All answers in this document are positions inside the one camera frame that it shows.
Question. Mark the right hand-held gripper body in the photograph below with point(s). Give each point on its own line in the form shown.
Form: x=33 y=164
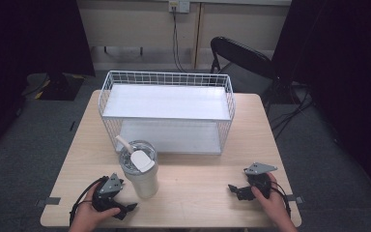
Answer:
x=260 y=180

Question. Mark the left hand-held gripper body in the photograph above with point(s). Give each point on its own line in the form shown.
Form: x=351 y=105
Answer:
x=108 y=188

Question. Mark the black folding chair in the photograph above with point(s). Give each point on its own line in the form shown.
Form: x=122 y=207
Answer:
x=241 y=54

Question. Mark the black curtain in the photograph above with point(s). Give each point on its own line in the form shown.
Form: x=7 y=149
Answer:
x=29 y=38
x=341 y=64

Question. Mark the person's right hand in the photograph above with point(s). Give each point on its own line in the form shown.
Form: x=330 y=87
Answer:
x=275 y=206

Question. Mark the black stand base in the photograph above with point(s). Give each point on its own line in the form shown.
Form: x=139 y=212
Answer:
x=56 y=87

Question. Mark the person's left hand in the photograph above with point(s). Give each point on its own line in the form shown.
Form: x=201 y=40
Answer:
x=87 y=216

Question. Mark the white cup with straw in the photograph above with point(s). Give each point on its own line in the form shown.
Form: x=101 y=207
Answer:
x=143 y=180

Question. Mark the grey table bracket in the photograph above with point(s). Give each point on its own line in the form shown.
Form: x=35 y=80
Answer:
x=49 y=201
x=297 y=199

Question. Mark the white wall outlet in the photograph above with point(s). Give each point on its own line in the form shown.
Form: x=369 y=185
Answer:
x=179 y=5

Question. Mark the small black floor marker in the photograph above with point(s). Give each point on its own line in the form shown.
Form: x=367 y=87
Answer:
x=72 y=125

